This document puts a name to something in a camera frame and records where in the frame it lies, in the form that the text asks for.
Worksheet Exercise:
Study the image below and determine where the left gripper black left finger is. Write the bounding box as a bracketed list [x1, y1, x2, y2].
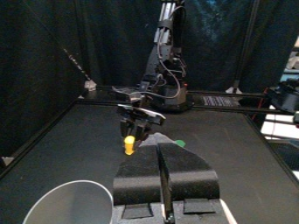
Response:
[112, 142, 164, 221]

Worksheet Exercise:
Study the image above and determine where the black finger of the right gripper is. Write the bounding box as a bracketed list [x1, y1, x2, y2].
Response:
[134, 122, 153, 144]
[118, 118, 136, 138]

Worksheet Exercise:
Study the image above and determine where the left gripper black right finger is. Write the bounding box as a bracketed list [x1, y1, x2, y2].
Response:
[156, 142, 221, 224]

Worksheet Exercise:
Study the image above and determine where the yellow toy can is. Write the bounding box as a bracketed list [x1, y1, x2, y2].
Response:
[122, 135, 136, 156]

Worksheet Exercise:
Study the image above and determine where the grey bowl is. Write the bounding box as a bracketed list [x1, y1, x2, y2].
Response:
[21, 179, 114, 224]

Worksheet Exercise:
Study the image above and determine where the grey toy piece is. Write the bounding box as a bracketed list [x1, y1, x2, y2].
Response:
[138, 132, 173, 147]

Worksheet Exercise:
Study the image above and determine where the black cloth curtain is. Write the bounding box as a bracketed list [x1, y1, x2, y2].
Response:
[0, 0, 299, 158]

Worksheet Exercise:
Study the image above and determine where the black gear beside table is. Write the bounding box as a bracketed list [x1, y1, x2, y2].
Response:
[265, 78, 299, 116]

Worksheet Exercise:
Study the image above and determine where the white frame corner bracket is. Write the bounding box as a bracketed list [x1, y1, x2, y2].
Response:
[84, 80, 98, 91]

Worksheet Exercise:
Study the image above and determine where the red cable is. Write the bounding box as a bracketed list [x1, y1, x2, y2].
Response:
[250, 87, 270, 122]

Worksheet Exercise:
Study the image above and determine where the black frame upright pole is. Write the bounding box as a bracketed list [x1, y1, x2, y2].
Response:
[225, 0, 261, 95]

